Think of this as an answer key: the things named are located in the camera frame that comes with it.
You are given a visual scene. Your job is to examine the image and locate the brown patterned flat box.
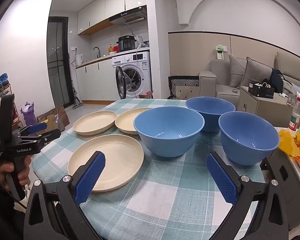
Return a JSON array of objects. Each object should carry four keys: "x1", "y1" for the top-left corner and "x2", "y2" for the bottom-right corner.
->
[{"x1": 37, "y1": 104, "x2": 70, "y2": 133}]

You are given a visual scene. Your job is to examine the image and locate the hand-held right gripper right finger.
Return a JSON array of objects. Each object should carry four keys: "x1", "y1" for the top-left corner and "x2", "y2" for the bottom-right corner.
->
[{"x1": 206, "y1": 151, "x2": 290, "y2": 240}]

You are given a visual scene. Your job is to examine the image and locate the beige bedside cabinet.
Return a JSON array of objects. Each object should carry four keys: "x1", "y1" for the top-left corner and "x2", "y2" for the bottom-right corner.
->
[{"x1": 237, "y1": 86, "x2": 300, "y2": 128}]

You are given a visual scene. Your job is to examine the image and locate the striped black white cushion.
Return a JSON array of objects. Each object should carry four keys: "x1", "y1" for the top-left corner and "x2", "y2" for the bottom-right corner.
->
[{"x1": 168, "y1": 76, "x2": 200, "y2": 99}]

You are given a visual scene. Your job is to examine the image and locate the black rectangular box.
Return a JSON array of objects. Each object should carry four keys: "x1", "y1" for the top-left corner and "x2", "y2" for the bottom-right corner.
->
[{"x1": 248, "y1": 82, "x2": 275, "y2": 99}]

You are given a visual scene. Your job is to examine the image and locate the plastic water bottle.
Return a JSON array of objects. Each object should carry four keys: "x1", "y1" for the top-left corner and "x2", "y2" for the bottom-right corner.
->
[{"x1": 288, "y1": 96, "x2": 300, "y2": 131}]

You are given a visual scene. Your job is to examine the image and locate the purple plastic bag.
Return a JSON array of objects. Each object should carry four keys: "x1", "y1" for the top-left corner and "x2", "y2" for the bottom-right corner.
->
[{"x1": 20, "y1": 102, "x2": 38, "y2": 127}]

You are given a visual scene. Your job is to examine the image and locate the dark plastic bag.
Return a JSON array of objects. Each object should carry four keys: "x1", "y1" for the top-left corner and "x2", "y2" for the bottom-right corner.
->
[{"x1": 54, "y1": 114, "x2": 65, "y2": 132}]

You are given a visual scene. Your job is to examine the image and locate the blue shoes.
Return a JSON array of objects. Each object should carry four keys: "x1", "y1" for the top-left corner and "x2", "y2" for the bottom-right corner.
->
[{"x1": 0, "y1": 73, "x2": 9, "y2": 90}]

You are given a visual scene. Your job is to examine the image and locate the white wall cabinets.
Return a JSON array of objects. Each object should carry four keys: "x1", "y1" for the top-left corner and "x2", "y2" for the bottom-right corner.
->
[{"x1": 77, "y1": 0, "x2": 148, "y2": 36}]

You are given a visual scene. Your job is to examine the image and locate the white kitchen base cabinet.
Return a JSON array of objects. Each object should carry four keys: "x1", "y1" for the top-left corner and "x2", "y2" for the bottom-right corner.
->
[{"x1": 75, "y1": 55, "x2": 115, "y2": 103}]

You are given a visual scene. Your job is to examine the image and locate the black pressure cooker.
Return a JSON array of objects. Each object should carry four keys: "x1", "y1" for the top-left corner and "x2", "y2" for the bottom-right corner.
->
[{"x1": 116, "y1": 35, "x2": 137, "y2": 52}]

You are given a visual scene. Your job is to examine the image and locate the beige round plate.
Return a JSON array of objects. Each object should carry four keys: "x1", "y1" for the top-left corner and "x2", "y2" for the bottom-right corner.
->
[
  {"x1": 67, "y1": 134, "x2": 145, "y2": 192},
  {"x1": 73, "y1": 110, "x2": 118, "y2": 136},
  {"x1": 115, "y1": 107, "x2": 154, "y2": 135}
]

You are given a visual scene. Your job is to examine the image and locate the person's left forearm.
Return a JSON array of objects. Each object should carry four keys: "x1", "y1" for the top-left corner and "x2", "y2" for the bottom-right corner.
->
[{"x1": 0, "y1": 180, "x2": 28, "y2": 240}]

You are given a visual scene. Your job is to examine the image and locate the beige dotted cushion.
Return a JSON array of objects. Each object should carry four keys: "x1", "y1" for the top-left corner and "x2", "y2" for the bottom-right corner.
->
[{"x1": 176, "y1": 85, "x2": 200, "y2": 100}]

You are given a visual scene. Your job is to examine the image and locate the large grey cushion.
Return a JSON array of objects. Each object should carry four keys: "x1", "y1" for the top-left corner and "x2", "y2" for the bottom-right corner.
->
[{"x1": 242, "y1": 57, "x2": 273, "y2": 88}]

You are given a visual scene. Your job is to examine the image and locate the teal white checked tablecloth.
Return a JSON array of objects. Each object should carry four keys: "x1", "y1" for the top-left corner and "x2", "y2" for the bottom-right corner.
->
[{"x1": 32, "y1": 98, "x2": 273, "y2": 240}]

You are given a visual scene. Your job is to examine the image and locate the black glass door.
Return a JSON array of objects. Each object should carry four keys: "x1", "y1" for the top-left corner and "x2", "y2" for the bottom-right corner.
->
[{"x1": 47, "y1": 16, "x2": 73, "y2": 107}]

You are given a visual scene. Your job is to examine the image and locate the cardboard box with yellow print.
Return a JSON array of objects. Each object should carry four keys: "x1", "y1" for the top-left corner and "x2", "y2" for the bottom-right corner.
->
[{"x1": 40, "y1": 115, "x2": 56, "y2": 133}]

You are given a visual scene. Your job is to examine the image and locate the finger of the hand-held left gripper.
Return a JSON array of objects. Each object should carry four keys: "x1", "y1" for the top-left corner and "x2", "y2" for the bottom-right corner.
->
[
  {"x1": 15, "y1": 122, "x2": 48, "y2": 137},
  {"x1": 17, "y1": 129, "x2": 61, "y2": 153}
]

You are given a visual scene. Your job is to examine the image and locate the person's left hand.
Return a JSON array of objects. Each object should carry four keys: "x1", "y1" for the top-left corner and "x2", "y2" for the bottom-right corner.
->
[{"x1": 0, "y1": 155, "x2": 32, "y2": 193}]

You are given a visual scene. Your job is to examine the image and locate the blue bowl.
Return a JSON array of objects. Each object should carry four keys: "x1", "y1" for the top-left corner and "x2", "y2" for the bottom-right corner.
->
[
  {"x1": 185, "y1": 96, "x2": 236, "y2": 132},
  {"x1": 218, "y1": 111, "x2": 280, "y2": 166},
  {"x1": 133, "y1": 106, "x2": 205, "y2": 158}
]

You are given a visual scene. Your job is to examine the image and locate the grey sofa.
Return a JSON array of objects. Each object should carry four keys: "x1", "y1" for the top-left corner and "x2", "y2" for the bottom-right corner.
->
[{"x1": 199, "y1": 51, "x2": 300, "y2": 110}]

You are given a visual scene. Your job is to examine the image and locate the stick vacuum cleaner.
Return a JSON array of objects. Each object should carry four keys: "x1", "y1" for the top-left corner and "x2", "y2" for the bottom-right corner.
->
[{"x1": 69, "y1": 52, "x2": 83, "y2": 109}]

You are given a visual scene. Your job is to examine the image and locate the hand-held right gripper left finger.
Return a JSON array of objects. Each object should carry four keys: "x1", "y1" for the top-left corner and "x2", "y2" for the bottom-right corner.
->
[{"x1": 23, "y1": 151, "x2": 106, "y2": 240}]

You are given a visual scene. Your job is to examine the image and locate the white washing machine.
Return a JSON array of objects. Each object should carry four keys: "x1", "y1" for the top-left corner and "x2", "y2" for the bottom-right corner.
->
[{"x1": 112, "y1": 51, "x2": 152, "y2": 100}]

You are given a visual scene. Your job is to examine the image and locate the wooden shoe rack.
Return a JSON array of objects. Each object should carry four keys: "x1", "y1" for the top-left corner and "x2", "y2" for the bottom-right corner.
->
[{"x1": 0, "y1": 80, "x2": 23, "y2": 140}]

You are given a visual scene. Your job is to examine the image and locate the yellow plastic bag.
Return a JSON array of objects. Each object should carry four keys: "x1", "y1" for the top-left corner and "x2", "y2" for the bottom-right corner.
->
[{"x1": 278, "y1": 127, "x2": 300, "y2": 161}]

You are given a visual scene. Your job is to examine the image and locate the small grey cushion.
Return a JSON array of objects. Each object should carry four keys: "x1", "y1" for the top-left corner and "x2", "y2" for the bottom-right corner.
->
[{"x1": 229, "y1": 54, "x2": 248, "y2": 87}]

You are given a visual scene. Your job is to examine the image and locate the green white wall label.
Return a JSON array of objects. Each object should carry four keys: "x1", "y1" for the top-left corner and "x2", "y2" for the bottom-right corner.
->
[{"x1": 215, "y1": 44, "x2": 227, "y2": 60}]

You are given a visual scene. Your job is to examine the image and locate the black backpack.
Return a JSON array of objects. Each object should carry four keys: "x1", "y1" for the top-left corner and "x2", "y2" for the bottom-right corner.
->
[{"x1": 269, "y1": 69, "x2": 284, "y2": 93}]

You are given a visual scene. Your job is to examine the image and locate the steel range hood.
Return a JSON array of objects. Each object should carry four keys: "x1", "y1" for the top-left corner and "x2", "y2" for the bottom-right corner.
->
[{"x1": 109, "y1": 7, "x2": 147, "y2": 26}]

